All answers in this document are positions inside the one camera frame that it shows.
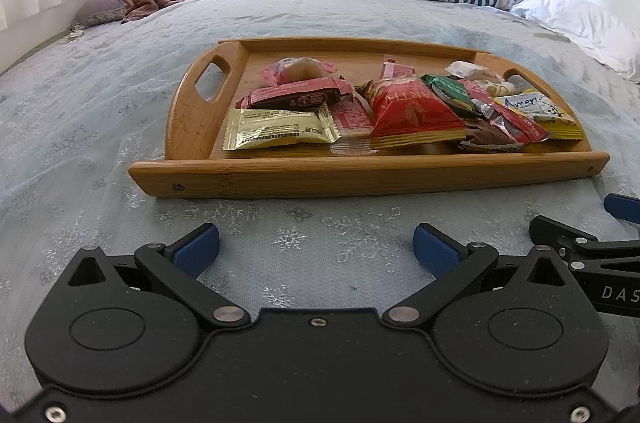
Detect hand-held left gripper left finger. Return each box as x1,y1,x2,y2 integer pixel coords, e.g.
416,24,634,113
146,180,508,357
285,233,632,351
67,223,251,329

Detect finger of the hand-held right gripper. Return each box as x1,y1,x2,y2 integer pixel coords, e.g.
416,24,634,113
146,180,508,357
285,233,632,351
603,194,640,225
529,214,640,275

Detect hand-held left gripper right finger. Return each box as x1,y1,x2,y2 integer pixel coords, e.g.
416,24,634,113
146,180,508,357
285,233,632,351
382,224,576,329

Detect wooden tray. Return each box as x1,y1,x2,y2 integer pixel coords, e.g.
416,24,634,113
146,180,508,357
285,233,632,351
127,36,611,200

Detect red foil snack packet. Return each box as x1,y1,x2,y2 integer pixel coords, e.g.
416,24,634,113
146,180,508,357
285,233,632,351
470,96,549,145

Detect brown peanut snack packet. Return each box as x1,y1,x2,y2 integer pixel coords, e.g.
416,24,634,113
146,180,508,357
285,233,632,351
457,117,524,153

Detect gold foil snack packet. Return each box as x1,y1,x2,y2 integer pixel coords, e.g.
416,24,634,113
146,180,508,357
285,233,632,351
222,106,342,151

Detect red patterned snack packet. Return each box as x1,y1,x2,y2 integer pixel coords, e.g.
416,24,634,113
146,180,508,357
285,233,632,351
330,96,382,155

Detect cheese print snack packet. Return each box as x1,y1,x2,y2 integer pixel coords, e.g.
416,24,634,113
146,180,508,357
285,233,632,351
470,78,522,98

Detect green snack packet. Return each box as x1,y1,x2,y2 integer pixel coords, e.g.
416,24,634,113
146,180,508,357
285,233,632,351
420,74,484,112

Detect white snack packet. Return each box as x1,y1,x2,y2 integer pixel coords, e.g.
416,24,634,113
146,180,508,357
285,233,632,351
444,60,502,80

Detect dark red bar wrapper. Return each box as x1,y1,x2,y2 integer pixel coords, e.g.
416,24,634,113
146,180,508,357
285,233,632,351
235,76,354,110

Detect clear red candy packet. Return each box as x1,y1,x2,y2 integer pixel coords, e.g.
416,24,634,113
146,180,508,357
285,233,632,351
382,54,417,80

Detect white pink cake packet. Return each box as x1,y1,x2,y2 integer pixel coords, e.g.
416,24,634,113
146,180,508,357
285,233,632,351
259,56,339,87

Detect yellow biscuit packet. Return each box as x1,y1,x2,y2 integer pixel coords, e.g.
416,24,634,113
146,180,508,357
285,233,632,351
492,90,584,140

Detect red chip bag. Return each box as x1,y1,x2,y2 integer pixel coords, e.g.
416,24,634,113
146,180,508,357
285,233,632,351
361,76,467,150

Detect light blue bedspread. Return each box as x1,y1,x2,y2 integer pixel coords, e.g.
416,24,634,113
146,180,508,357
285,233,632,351
0,0,640,404

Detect white pillow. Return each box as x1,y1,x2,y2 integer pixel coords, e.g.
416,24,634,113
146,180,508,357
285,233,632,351
510,0,640,81

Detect purple pillow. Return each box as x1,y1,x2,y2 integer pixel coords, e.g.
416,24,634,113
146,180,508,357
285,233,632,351
70,0,133,28

